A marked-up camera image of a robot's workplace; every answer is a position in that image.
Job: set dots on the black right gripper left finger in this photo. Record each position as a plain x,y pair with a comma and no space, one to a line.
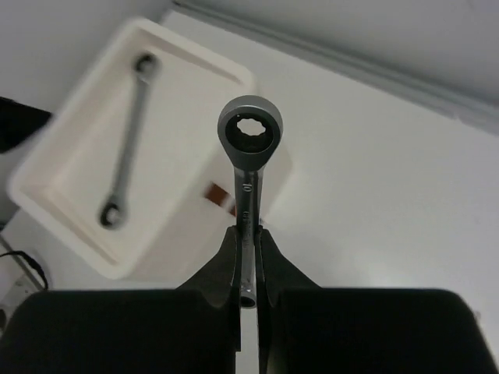
194,328

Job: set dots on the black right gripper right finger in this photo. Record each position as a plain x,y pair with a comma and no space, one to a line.
306,328

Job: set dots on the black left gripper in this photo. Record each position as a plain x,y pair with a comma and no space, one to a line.
19,122

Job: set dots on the long silver ratchet wrench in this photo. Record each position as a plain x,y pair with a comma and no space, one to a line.
114,209

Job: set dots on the short silver wrench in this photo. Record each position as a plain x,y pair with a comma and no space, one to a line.
250,128

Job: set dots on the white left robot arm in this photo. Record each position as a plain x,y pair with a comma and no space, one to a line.
21,274

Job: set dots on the white drawer cabinet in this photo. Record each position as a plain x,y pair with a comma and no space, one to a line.
171,230

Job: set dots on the brown middle drawer handle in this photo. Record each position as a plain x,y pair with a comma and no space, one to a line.
233,210

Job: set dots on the brown drawer handle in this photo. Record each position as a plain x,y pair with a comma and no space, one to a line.
216,194
233,210

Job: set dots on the brown top drawer handle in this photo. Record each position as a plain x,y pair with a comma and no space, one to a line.
216,194

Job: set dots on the aluminium table frame rail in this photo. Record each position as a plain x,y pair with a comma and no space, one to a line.
438,97

